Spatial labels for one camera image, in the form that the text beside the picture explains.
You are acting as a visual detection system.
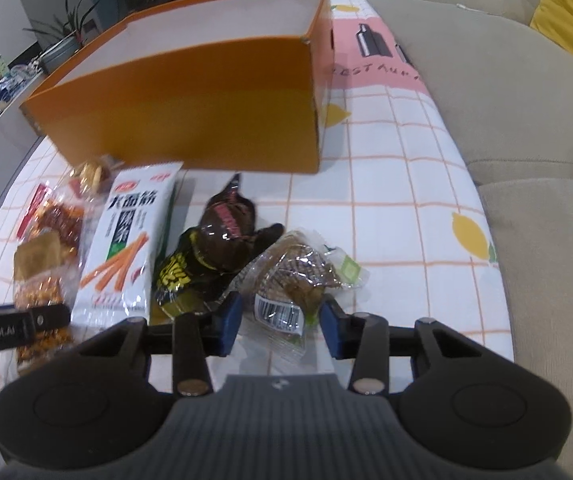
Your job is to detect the dark brown snack packet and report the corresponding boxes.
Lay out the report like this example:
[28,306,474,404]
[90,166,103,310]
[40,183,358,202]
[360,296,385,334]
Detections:
[200,172,286,275]

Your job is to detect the gold wrapped snack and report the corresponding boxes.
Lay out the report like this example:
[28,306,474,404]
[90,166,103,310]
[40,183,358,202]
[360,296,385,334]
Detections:
[68,156,126,197]

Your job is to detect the black yellow snack packet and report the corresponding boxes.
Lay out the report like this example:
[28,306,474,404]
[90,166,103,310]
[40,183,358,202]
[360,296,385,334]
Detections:
[152,226,228,319]

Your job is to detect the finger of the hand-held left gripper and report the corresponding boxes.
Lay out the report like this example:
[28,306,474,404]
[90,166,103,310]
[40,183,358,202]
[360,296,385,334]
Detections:
[0,303,72,359]

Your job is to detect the checked lemon print tablecloth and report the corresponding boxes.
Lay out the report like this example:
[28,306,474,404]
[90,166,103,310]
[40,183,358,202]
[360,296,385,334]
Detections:
[0,0,517,480]

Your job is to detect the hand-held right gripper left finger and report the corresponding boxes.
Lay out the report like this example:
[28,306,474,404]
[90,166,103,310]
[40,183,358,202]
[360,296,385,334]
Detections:
[74,290,244,397]

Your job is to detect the clear packet orange snack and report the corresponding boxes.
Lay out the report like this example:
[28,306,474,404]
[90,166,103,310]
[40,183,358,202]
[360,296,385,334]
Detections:
[13,232,81,377]

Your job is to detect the clear packet brown snack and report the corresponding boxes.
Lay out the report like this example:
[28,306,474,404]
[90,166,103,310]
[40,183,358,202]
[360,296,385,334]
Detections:
[225,229,371,362]

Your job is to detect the white snack packet orange sticks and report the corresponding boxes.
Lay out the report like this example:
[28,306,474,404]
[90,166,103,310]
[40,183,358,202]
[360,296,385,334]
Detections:
[71,161,185,326]

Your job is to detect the orange cardboard box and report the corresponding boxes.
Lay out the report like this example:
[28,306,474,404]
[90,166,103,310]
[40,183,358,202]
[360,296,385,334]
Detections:
[19,0,338,175]

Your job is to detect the beige sofa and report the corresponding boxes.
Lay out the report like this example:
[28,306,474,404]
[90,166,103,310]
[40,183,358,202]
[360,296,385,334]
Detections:
[355,0,573,480]

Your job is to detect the clear packet red snack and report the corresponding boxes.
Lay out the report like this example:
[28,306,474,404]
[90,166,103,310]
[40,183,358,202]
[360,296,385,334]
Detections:
[16,182,88,262]

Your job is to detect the potted plant grey pot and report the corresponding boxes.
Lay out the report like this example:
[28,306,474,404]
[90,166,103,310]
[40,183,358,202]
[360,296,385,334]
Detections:
[22,0,103,77]

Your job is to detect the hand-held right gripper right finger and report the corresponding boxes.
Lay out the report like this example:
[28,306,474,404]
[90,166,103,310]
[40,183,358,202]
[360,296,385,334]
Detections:
[317,296,484,396]

